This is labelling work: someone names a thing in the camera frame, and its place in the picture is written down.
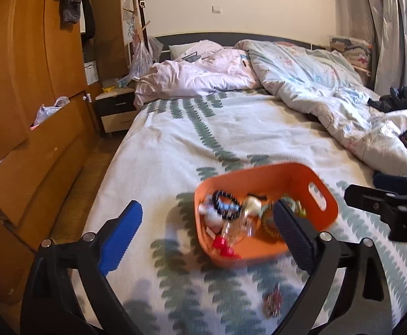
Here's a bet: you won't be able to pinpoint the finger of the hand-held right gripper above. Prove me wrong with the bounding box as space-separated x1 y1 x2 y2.
345 184 399 217

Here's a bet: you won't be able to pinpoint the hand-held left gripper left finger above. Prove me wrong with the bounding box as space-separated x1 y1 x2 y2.
20 200 144 335

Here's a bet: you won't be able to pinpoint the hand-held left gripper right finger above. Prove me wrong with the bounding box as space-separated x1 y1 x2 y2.
272 199 389 335

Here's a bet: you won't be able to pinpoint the green hair clip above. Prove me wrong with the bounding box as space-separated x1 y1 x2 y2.
281 196 307 217

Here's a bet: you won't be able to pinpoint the orange plastic basket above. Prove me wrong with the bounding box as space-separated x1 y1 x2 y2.
194 162 340 269

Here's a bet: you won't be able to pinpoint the red ball hair clip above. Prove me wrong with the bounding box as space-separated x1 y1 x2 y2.
212 235 242 260

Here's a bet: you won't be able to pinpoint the black bead bracelet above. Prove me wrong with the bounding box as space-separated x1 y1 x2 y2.
212 190 243 221

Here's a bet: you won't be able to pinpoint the dark blue cloth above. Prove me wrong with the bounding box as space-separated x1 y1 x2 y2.
372 170 407 191

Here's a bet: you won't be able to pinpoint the cream white hair accessory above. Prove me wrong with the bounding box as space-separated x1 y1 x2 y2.
242 195 267 219

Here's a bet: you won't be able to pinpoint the clear plastic hair accessory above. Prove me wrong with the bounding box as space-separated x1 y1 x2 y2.
221 216 257 247

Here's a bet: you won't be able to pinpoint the pink beaded hair clip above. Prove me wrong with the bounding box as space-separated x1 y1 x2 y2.
263 284 285 319

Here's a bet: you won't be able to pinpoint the white green leaf bedspread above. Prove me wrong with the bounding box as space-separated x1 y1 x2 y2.
81 89 407 335

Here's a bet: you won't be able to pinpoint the dark clothes pile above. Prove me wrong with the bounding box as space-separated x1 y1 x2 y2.
367 86 407 114

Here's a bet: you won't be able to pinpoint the black white nightstand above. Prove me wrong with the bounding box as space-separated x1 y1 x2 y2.
95 88 140 134

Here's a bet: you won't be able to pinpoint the light blue printed duvet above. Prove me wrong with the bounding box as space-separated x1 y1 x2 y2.
233 39 407 178

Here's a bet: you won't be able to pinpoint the plastic bag in drawer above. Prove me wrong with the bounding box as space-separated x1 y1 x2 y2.
32 96 71 127

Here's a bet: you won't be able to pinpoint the folded patterned blanket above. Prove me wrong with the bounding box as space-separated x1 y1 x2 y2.
328 35 372 68

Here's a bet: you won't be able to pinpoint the grey curtain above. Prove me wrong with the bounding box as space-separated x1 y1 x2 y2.
336 0 407 94

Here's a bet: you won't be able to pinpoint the pink white duvet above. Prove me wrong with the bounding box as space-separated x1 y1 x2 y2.
134 40 262 109

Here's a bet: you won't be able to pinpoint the wooden wardrobe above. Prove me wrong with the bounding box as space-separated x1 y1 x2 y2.
0 0 135 306

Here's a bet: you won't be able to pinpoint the hanging clear plastic bag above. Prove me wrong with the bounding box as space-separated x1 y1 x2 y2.
127 38 164 80

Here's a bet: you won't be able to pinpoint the white pillow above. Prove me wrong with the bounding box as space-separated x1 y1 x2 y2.
169 40 224 61

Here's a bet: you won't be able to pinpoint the dark bed headboard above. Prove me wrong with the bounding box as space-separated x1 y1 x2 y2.
153 32 334 61

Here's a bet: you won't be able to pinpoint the wooden coat rack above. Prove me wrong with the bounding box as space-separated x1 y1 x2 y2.
120 0 152 75

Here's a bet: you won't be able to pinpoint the hanging grey clothes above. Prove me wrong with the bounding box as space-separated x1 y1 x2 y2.
53 0 96 40

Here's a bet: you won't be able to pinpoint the white pompom hair tie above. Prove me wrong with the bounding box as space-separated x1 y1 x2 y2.
198 195 225 231

